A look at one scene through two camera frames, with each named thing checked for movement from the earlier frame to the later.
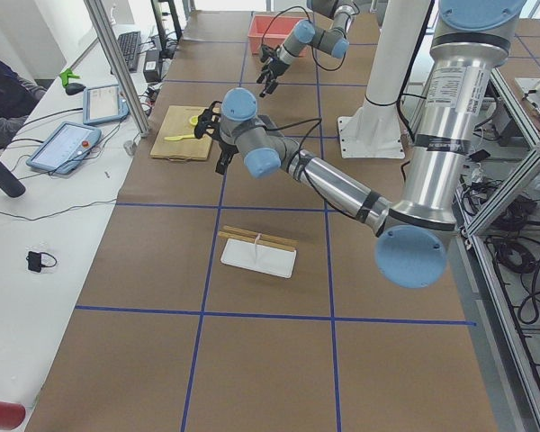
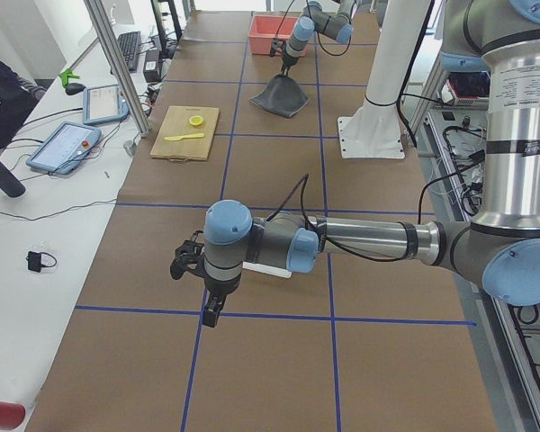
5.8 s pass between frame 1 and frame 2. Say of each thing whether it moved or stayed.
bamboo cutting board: stayed
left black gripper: moved
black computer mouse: stayed
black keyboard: stayed
